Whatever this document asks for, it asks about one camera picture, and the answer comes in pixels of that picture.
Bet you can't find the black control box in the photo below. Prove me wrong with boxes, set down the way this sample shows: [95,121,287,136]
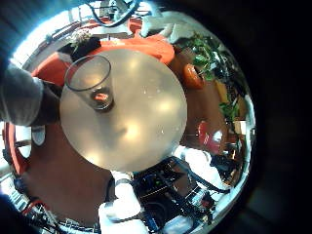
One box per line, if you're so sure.
[135,171,179,200]

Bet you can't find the black camera equipment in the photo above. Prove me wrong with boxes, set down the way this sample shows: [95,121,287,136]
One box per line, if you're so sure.
[209,151,242,180]

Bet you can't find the small potted green plant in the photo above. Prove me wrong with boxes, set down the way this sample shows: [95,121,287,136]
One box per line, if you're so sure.
[217,97,242,124]

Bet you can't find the large green leafy plant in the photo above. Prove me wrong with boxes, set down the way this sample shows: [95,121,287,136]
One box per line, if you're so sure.
[177,32,243,84]

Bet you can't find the red cable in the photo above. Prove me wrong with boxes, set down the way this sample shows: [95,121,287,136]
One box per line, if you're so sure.
[19,197,48,217]

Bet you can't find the flower bouquet with green stem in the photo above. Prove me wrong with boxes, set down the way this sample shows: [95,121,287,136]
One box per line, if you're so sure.
[66,28,102,62]

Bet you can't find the orange curved sofa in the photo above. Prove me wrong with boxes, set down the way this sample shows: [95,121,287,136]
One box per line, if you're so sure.
[3,33,176,176]

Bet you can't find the orange round stool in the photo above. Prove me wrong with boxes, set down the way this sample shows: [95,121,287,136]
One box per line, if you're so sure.
[180,62,207,91]

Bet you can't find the red chair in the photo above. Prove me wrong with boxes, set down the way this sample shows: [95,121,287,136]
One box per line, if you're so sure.
[195,120,226,154]

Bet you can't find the black camera cable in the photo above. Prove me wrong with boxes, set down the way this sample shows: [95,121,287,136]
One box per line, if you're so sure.
[86,0,142,28]

